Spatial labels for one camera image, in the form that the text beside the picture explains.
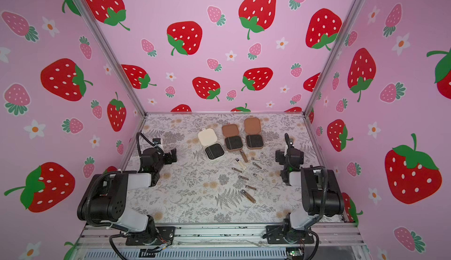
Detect small cream clipper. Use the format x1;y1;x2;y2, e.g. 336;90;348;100
253;173;264;181

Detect cream nail clipper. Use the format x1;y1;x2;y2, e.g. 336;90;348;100
235;158;247;170

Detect cream nail clipper case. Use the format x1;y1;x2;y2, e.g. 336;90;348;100
197;128;225;161

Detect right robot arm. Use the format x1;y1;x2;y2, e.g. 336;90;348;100
276;134;345;244

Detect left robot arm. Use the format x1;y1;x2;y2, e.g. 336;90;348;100
77;132;177;250

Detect brown nail file sleeve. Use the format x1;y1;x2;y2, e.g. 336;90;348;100
240;150;249;163

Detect dark brown nail clipper case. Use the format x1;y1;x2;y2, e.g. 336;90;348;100
244;117;264;150

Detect brown small clipper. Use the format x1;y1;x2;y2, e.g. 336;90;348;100
238;175;249;181

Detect light brown nail clipper case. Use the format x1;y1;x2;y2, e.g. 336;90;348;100
222;124;243;152

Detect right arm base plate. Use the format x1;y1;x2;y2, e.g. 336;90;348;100
262;225;315;245

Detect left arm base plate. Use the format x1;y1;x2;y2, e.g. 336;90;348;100
126;226;176;246

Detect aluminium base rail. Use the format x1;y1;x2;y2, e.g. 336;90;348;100
76;222;365;249

